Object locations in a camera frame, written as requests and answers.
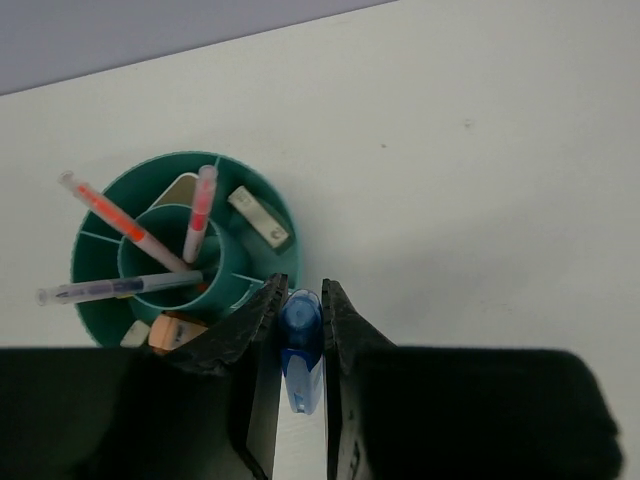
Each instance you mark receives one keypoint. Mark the grey eraser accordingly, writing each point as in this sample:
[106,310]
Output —
[136,336]

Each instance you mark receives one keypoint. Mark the orange slim highlighter pen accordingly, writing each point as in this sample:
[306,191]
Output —
[122,222]

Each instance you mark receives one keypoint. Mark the blue stubby highlighter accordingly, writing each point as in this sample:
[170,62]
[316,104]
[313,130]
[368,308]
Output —
[300,325]

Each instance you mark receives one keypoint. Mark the pink grey mini stapler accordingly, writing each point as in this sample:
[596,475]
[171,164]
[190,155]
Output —
[258,217]

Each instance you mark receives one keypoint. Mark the red slim highlighter pen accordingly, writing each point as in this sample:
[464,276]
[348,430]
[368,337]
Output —
[201,206]

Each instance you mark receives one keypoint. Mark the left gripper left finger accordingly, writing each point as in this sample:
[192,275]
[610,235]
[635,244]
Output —
[207,410]

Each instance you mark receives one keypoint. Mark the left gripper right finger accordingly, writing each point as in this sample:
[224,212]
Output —
[417,412]

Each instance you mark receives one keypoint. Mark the teal round organizer container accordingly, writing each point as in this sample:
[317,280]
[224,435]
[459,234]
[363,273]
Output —
[216,215]

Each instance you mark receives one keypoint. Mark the orange stubby highlighter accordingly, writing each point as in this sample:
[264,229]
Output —
[171,330]

